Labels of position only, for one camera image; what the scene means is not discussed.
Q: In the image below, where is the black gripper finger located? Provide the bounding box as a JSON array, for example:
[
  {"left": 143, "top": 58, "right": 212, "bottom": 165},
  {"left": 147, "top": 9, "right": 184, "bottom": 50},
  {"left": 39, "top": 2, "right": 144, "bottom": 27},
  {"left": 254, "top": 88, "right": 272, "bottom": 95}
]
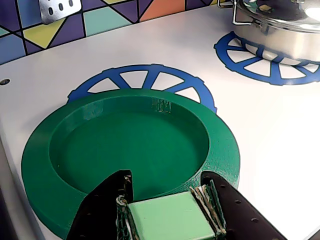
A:
[
  {"left": 66, "top": 169, "right": 141, "bottom": 240},
  {"left": 189, "top": 171, "right": 287, "bottom": 240}
]

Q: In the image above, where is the light green square block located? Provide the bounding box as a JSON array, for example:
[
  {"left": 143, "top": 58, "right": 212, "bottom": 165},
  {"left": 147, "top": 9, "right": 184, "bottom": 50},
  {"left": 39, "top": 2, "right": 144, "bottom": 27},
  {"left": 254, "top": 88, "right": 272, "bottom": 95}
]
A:
[{"left": 128, "top": 191, "right": 216, "bottom": 240}]

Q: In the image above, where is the dark green round dish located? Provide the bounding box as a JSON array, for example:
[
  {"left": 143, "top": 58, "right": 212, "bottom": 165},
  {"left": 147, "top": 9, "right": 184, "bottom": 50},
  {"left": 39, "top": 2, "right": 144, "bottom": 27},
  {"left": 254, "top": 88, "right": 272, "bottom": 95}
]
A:
[{"left": 20, "top": 89, "right": 241, "bottom": 240}]

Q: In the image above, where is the perforated metal plate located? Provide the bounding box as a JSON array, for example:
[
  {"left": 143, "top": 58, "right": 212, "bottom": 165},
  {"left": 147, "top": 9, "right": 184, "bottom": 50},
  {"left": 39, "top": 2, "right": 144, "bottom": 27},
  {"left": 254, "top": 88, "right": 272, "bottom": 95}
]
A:
[{"left": 38, "top": 0, "right": 83, "bottom": 25}]

